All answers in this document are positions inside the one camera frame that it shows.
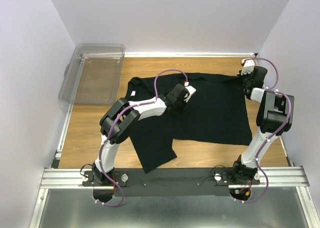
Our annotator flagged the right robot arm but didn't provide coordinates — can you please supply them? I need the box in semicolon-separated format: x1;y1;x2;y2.
230;60;295;184

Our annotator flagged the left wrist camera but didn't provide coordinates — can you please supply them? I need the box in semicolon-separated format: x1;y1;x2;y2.
183;85;197;103

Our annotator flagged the black t-shirt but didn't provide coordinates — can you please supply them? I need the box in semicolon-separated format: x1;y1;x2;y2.
125;73;252;173

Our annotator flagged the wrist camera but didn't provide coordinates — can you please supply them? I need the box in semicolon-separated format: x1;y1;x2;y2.
183;85;197;103
237;58;256;76

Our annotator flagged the clear plastic bin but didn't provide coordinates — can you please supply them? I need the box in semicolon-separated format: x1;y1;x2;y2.
58;43;126;106

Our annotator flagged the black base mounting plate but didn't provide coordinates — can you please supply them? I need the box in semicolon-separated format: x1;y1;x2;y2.
81;167;260;197

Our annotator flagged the aluminium front frame rail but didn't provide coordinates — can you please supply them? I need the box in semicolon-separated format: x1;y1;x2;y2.
30;166;320;228

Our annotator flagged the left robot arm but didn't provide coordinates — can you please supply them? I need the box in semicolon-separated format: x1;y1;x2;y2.
92;81;196;186

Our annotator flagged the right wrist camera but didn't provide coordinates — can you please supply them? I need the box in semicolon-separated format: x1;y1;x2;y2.
237;58;256;76

